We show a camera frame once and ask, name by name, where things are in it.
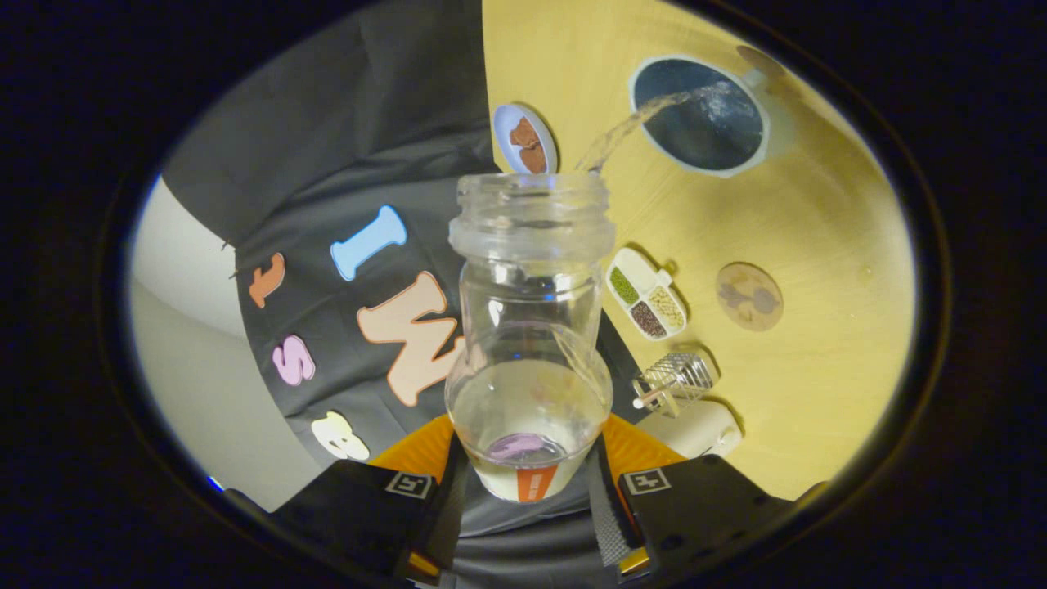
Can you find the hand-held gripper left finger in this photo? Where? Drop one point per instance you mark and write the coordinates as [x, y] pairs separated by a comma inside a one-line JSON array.
[[360, 515]]

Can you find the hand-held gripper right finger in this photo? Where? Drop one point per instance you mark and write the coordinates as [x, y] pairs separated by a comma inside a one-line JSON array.
[[703, 511]]

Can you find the clear plastic juice bottle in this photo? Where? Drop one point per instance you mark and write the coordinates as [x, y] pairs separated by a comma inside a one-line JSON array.
[[530, 393]]

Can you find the round patterned coaster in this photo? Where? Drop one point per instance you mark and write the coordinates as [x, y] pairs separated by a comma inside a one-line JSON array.
[[748, 296]]

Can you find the cream toaster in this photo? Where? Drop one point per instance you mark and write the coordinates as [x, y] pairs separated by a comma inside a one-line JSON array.
[[695, 429]]

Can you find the white tipped stick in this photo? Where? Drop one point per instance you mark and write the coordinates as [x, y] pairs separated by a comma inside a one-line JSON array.
[[646, 400]]

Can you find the white divided grain dish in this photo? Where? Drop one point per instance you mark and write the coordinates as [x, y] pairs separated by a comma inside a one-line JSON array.
[[646, 290]]

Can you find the wooden table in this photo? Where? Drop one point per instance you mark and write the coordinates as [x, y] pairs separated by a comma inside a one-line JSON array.
[[818, 245]]

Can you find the black backdrop cloth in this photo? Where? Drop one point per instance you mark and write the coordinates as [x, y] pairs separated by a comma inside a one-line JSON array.
[[343, 147]]

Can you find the brown meat slice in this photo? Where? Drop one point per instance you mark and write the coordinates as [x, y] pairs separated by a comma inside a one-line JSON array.
[[525, 133], [535, 159]]

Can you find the blue plate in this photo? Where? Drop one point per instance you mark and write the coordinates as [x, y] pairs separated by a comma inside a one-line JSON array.
[[501, 131]]

